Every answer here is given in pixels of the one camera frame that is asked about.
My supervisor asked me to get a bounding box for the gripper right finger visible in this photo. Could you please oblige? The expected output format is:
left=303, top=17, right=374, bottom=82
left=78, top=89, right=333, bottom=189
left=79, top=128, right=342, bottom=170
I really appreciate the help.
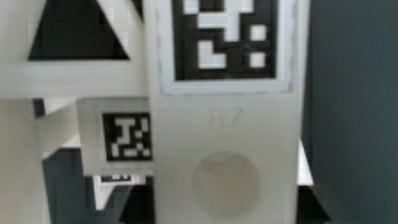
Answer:
left=294, top=185, right=344, bottom=224

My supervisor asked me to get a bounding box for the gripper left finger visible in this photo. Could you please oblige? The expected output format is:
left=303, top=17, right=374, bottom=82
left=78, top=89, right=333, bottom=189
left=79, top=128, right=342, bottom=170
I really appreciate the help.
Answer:
left=95, top=184, right=156, bottom=224

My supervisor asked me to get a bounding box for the white chair back assembly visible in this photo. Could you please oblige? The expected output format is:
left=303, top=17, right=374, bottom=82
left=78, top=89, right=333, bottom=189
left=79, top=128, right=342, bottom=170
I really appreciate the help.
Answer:
left=0, top=0, right=310, bottom=224

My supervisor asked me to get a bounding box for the white marker sheet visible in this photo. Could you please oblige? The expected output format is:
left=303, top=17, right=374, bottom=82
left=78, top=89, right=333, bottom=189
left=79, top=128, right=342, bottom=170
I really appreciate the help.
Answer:
left=296, top=144, right=314, bottom=186

